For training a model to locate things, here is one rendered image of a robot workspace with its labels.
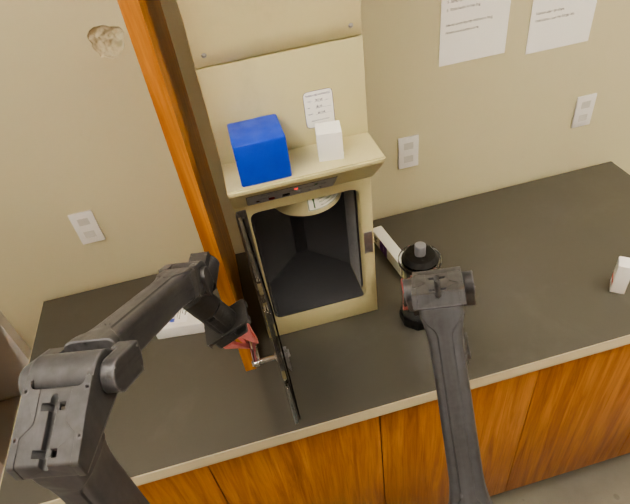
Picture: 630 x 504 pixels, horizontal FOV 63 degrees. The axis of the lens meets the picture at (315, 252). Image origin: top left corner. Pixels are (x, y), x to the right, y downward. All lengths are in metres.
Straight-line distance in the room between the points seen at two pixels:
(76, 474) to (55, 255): 1.27
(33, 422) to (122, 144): 1.07
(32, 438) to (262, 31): 0.74
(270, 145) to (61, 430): 0.60
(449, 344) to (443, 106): 1.08
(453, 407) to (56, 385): 0.50
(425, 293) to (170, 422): 0.83
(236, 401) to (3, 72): 0.99
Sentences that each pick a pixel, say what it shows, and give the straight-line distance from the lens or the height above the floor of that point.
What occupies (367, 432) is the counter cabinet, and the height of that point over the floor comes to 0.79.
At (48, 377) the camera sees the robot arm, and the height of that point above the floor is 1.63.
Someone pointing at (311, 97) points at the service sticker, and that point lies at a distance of 1.06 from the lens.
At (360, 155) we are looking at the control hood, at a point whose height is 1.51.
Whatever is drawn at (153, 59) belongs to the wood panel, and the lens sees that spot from 0.91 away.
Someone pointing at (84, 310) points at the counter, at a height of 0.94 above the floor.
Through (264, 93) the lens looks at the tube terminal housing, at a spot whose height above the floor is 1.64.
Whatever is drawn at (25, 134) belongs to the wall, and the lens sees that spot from 1.59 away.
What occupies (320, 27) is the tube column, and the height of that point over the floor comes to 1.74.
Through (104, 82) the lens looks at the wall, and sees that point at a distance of 1.49.
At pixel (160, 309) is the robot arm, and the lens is 0.78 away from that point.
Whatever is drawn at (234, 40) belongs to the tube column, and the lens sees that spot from 1.00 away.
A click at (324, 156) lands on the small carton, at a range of 1.03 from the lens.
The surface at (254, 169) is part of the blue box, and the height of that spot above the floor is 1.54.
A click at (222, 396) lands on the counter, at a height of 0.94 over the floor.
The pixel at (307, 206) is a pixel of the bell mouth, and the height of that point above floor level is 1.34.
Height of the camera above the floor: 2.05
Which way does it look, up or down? 41 degrees down
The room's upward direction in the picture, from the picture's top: 9 degrees counter-clockwise
